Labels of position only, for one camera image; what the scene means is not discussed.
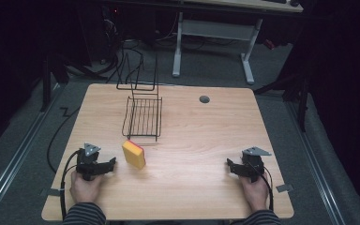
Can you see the person's striped sleeve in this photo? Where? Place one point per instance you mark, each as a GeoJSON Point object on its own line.
{"type": "Point", "coordinates": [261, 217]}
{"type": "Point", "coordinates": [84, 214]}

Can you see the yellow sponge with red edge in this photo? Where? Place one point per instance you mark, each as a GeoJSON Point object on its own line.
{"type": "Point", "coordinates": [133, 154]}

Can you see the white-legged desk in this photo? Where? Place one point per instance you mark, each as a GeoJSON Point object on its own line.
{"type": "Point", "coordinates": [231, 28]}

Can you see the person's right hand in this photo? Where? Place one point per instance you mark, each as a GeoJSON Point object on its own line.
{"type": "Point", "coordinates": [255, 193]}

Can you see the person's left hand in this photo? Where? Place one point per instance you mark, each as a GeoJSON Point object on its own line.
{"type": "Point", "coordinates": [85, 188]}

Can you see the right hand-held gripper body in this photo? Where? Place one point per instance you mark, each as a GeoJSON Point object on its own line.
{"type": "Point", "coordinates": [252, 164]}

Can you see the black metal stand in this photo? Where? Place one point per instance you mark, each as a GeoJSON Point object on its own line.
{"type": "Point", "coordinates": [296, 90]}
{"type": "Point", "coordinates": [51, 78]}

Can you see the person's right striped sleeve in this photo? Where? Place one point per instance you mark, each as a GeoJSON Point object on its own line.
{"type": "Point", "coordinates": [261, 217]}

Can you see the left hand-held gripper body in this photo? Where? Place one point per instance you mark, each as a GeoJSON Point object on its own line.
{"type": "Point", "coordinates": [89, 162]}

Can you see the person's left striped sleeve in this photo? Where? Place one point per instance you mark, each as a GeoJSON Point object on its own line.
{"type": "Point", "coordinates": [84, 214]}

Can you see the grey tape strip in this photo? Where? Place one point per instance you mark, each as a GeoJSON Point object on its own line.
{"type": "Point", "coordinates": [52, 192]}
{"type": "Point", "coordinates": [284, 188]}

